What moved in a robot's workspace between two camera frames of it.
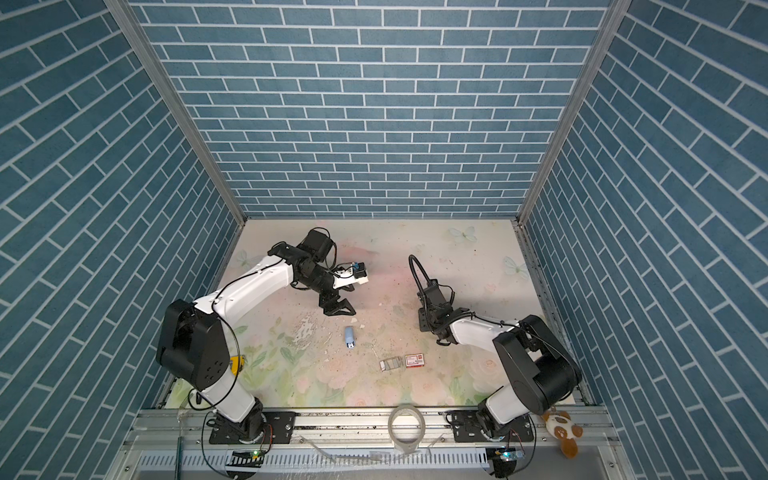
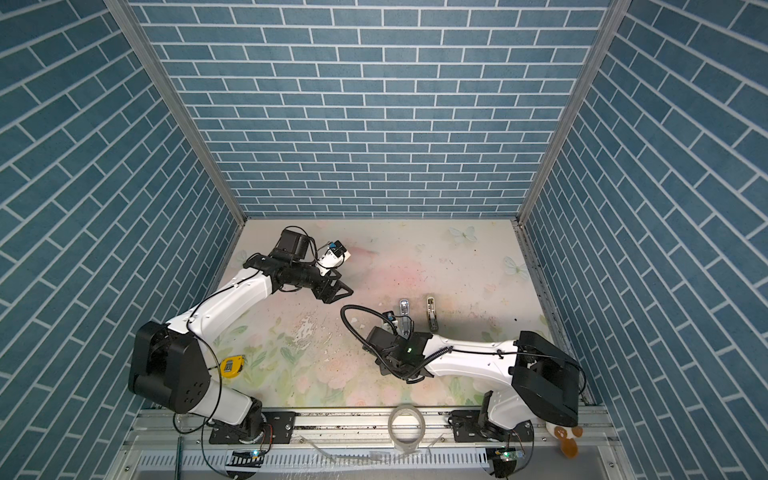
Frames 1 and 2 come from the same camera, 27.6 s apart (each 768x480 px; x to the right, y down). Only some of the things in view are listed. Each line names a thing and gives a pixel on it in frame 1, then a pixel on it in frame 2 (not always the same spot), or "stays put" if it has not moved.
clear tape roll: [407, 448] stays put
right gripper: [422, 319] to [381, 366]
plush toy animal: [561, 427] stays put
